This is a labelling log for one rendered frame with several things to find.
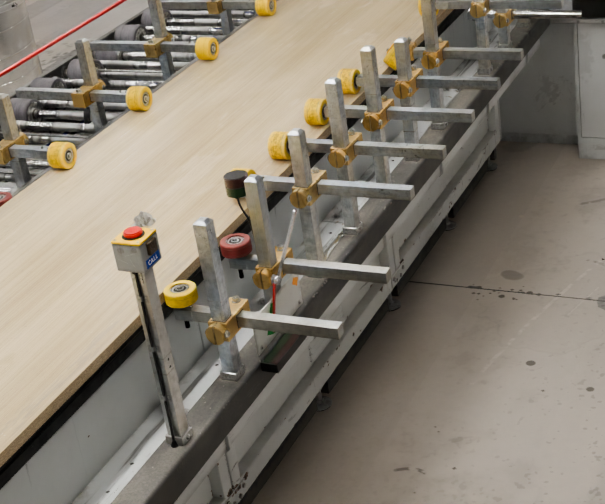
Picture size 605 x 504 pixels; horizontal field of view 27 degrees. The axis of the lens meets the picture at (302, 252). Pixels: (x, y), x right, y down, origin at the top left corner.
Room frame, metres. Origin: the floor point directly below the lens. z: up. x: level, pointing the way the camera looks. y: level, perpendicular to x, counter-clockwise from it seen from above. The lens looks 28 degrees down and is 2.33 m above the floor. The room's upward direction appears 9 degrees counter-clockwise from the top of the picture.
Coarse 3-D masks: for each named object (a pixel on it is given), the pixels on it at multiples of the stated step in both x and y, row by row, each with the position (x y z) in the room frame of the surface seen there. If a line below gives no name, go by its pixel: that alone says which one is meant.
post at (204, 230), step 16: (208, 224) 2.54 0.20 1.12; (208, 240) 2.53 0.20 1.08; (208, 256) 2.53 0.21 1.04; (208, 272) 2.54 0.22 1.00; (208, 288) 2.54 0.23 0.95; (224, 288) 2.55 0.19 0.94; (224, 304) 2.54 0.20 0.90; (224, 320) 2.53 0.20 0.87; (224, 352) 2.54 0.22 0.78; (224, 368) 2.54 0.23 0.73
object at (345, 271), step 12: (240, 264) 2.84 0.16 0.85; (252, 264) 2.82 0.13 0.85; (288, 264) 2.77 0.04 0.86; (300, 264) 2.76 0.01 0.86; (312, 264) 2.75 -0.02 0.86; (324, 264) 2.74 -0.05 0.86; (336, 264) 2.73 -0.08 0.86; (348, 264) 2.72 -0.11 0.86; (324, 276) 2.72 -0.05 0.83; (336, 276) 2.71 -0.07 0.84; (348, 276) 2.69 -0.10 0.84; (360, 276) 2.68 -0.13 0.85; (372, 276) 2.66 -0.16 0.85; (384, 276) 2.65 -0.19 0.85
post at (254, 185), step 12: (252, 180) 2.75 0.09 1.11; (252, 192) 2.75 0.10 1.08; (264, 192) 2.77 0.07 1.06; (252, 204) 2.76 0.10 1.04; (264, 204) 2.76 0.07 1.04; (252, 216) 2.76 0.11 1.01; (264, 216) 2.76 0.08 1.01; (252, 228) 2.76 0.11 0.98; (264, 228) 2.75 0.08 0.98; (264, 240) 2.75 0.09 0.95; (264, 252) 2.75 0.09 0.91; (264, 264) 2.75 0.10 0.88; (276, 288) 2.75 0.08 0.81
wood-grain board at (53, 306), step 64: (320, 0) 4.85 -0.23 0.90; (384, 0) 4.71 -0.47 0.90; (192, 64) 4.31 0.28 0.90; (256, 64) 4.20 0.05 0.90; (320, 64) 4.10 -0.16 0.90; (384, 64) 3.99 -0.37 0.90; (128, 128) 3.78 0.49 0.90; (192, 128) 3.69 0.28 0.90; (256, 128) 3.61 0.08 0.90; (320, 128) 3.52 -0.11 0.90; (64, 192) 3.35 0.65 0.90; (128, 192) 3.28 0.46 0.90; (192, 192) 3.21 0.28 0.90; (0, 256) 2.99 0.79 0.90; (64, 256) 2.93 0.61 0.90; (192, 256) 2.82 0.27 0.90; (0, 320) 2.64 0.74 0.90; (64, 320) 2.59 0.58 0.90; (128, 320) 2.54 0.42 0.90; (0, 384) 2.35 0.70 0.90; (64, 384) 2.31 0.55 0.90; (0, 448) 2.11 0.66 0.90
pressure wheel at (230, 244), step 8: (224, 240) 2.86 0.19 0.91; (232, 240) 2.85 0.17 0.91; (240, 240) 2.86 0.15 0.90; (248, 240) 2.84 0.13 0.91; (224, 248) 2.83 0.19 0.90; (232, 248) 2.82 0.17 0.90; (240, 248) 2.82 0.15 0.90; (248, 248) 2.83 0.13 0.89; (224, 256) 2.83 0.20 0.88; (232, 256) 2.82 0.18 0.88; (240, 256) 2.82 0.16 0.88; (240, 272) 2.85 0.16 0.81
